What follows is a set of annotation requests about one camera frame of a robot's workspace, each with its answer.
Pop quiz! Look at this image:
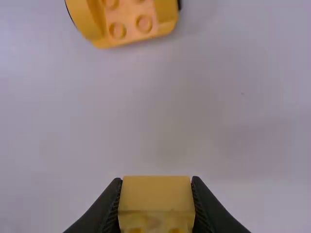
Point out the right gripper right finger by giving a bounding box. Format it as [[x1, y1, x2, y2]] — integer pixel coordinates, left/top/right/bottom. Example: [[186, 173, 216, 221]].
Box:
[[191, 176, 251, 233]]

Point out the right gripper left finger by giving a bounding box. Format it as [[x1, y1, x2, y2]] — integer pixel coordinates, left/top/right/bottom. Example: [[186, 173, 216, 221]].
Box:
[[62, 177, 122, 233]]

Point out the yellow toy brick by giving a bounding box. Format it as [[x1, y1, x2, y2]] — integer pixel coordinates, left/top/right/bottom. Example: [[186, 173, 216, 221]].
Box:
[[117, 175, 197, 233]]

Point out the yellow toy car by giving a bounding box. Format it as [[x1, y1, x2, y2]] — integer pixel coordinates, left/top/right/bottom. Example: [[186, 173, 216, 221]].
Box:
[[64, 0, 183, 50]]

